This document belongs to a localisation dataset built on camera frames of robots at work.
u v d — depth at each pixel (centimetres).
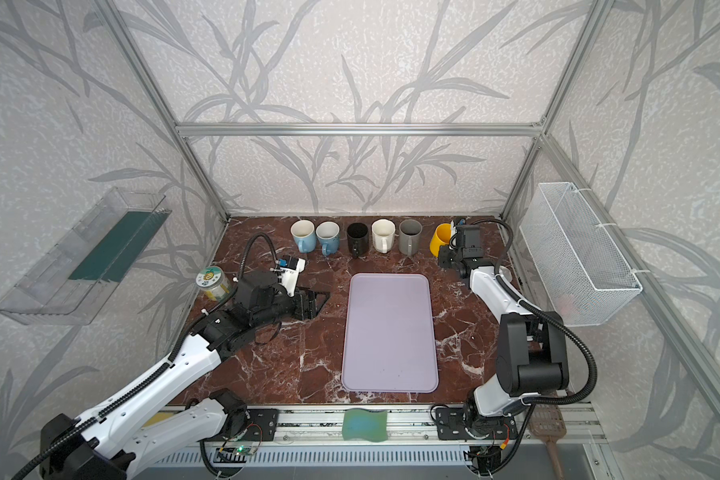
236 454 72
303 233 107
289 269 66
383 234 102
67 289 63
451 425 73
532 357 44
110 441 40
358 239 105
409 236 102
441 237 91
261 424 74
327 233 106
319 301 67
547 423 72
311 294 67
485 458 72
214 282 91
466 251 71
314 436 73
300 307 65
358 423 73
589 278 60
